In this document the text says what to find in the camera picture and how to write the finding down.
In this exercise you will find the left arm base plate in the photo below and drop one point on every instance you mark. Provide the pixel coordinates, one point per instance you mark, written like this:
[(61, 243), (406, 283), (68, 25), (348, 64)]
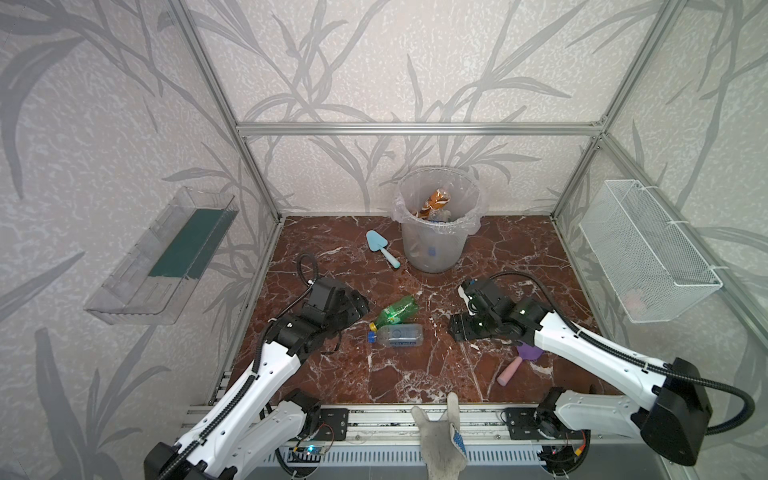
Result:
[(321, 422)]

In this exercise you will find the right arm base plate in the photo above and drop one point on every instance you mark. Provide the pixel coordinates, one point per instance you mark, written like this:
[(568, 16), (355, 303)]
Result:
[(525, 423)]

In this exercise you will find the light blue plastic trowel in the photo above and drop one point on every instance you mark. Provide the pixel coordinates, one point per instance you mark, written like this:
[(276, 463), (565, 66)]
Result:
[(377, 243)]

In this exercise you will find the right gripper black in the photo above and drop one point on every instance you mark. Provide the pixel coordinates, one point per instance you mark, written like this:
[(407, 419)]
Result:
[(460, 327)]

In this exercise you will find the brown Nescafe bottle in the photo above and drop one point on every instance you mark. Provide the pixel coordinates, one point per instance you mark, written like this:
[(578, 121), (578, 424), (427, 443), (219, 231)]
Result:
[(435, 202)]

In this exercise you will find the green Sprite bottle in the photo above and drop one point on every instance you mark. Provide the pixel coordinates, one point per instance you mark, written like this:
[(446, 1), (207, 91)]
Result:
[(396, 313)]

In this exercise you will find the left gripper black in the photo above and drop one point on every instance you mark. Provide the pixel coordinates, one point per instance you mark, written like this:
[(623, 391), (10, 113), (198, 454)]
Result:
[(351, 306)]

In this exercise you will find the green circuit board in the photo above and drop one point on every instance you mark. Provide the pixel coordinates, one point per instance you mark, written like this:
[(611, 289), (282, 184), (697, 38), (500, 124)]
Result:
[(311, 453)]

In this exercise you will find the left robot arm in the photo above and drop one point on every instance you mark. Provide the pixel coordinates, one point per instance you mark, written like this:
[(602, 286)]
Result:
[(238, 433)]

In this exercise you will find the white wire mesh basket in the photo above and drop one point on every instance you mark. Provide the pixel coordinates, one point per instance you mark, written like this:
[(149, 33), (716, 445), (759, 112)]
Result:
[(654, 268)]

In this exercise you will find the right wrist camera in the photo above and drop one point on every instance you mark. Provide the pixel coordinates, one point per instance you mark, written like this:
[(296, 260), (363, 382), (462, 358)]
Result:
[(467, 300)]

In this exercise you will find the grey mesh waste bin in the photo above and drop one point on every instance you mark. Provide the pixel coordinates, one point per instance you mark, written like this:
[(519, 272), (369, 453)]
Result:
[(452, 246)]

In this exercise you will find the clear plastic bin liner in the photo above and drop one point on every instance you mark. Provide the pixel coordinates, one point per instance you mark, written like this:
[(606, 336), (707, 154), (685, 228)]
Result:
[(467, 199)]

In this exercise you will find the clear acrylic wall shelf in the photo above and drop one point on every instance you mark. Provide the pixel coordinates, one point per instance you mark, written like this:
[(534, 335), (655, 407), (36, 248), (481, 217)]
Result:
[(154, 281)]

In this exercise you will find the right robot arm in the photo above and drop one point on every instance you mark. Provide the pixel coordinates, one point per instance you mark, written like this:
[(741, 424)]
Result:
[(669, 406)]

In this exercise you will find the white knitted work glove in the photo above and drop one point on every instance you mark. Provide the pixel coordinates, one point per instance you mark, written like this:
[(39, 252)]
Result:
[(442, 445)]

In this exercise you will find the clear water bottle blue cap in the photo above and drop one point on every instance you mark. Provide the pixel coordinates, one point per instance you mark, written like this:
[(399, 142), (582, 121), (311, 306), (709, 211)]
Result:
[(397, 335)]

